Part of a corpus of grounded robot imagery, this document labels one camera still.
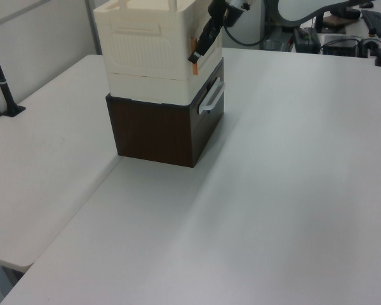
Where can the black box with green parts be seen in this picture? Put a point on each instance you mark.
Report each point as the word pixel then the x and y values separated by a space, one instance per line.
pixel 306 39

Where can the black keyboard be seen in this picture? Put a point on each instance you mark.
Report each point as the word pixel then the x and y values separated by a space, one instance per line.
pixel 375 21

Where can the cream plastic cabinet box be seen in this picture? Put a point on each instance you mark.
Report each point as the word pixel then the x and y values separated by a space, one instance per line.
pixel 146 51

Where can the white curved desk top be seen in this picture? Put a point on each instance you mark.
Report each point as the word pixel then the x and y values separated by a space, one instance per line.
pixel 292 12

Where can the brown flat board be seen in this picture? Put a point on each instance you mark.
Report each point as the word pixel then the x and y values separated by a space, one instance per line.
pixel 335 23

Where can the black electronics box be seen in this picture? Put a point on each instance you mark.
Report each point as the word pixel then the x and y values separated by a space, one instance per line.
pixel 339 47

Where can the dark brown wooden drawer box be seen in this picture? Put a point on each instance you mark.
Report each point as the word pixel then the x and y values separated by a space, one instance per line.
pixel 152 133

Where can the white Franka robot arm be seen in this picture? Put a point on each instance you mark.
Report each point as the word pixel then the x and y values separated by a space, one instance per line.
pixel 236 12

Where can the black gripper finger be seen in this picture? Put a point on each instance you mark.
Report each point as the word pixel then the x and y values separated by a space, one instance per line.
pixel 199 47
pixel 216 33

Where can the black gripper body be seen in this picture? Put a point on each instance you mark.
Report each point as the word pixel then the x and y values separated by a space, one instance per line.
pixel 216 9

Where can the clear plastic cup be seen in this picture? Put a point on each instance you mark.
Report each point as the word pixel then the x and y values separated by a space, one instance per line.
pixel 273 45

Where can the black camera stand pole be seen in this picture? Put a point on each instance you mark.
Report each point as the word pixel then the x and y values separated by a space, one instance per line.
pixel 1 82

